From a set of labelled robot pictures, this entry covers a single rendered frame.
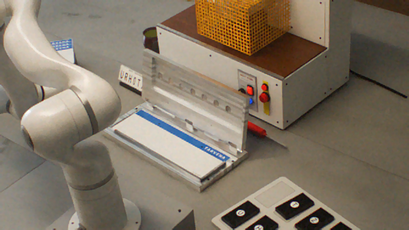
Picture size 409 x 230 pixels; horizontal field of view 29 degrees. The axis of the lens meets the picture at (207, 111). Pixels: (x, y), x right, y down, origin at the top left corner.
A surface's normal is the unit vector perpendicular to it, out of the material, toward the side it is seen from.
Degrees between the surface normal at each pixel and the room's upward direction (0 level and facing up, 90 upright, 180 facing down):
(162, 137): 0
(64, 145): 95
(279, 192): 0
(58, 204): 0
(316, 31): 90
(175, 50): 90
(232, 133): 78
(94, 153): 29
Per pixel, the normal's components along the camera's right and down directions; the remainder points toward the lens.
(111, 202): 0.71, 0.37
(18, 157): -0.07, -0.81
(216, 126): -0.69, 0.29
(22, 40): -0.14, -0.35
